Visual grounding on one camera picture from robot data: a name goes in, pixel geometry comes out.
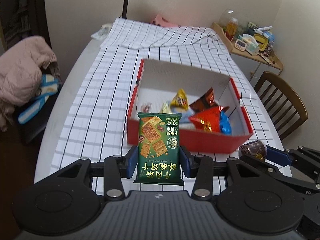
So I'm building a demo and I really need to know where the light blue cookie packet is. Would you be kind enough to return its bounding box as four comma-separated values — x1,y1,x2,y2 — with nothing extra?
171,106,195,124

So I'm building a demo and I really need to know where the white kitchen timer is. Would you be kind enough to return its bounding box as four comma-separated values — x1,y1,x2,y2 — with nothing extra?
234,39,247,51

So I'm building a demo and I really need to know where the red cardboard box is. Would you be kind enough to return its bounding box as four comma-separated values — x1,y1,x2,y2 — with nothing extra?
126,59,253,154

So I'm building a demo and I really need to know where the yellow container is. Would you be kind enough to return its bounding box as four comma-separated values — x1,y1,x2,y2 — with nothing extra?
253,33,269,52

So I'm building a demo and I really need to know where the clear bread snack packet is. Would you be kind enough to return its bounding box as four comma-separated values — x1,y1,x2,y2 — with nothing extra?
140,102,152,113

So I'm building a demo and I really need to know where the dark brown candy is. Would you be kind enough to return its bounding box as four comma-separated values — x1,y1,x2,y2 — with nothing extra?
238,140,267,160

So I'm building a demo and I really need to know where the blue cookie snack packet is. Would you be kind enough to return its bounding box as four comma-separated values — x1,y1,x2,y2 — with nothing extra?
219,111,232,135

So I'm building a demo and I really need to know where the red rice cracker bag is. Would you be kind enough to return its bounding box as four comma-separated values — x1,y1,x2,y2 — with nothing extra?
189,106,229,133

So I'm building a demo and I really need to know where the orange drink bottle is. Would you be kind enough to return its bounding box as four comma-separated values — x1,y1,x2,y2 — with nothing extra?
225,18,238,41

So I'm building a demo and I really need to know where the checkered white tablecloth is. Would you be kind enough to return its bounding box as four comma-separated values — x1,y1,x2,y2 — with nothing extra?
49,17,283,196

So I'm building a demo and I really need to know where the yellow foil snack packet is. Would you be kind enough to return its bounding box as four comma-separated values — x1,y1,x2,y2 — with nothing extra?
170,88,189,110

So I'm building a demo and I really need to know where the blue white bag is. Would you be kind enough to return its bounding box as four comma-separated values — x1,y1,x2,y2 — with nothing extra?
18,74,59,125

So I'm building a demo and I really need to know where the pink paper item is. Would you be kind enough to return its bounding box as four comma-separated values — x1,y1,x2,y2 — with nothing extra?
150,14,179,28

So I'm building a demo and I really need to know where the paper booklet on table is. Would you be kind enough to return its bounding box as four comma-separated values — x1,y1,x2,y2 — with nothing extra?
91,23,113,41

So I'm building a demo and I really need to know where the wooden tray side cabinet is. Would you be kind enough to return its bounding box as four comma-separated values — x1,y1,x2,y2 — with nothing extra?
211,23,284,85

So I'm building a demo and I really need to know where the pale yellow snack packet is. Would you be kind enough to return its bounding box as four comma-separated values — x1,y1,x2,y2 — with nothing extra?
159,102,172,114

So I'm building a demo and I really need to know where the dark bookshelf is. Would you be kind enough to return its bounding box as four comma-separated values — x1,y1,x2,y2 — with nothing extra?
1,0,51,51

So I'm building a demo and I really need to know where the wooden chair right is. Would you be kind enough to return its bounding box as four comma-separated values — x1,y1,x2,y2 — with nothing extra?
254,71,309,140

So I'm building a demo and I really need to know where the tissue box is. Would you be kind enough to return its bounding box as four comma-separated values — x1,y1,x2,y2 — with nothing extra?
242,34,259,56

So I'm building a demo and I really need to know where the dark red foil snack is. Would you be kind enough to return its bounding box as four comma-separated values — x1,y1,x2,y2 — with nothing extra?
189,87,218,113

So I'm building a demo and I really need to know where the pink puffer jacket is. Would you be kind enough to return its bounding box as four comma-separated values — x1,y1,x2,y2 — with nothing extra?
1,36,61,132

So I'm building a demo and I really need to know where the green cracker packet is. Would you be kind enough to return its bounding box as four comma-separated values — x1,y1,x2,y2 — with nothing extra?
135,112,184,186

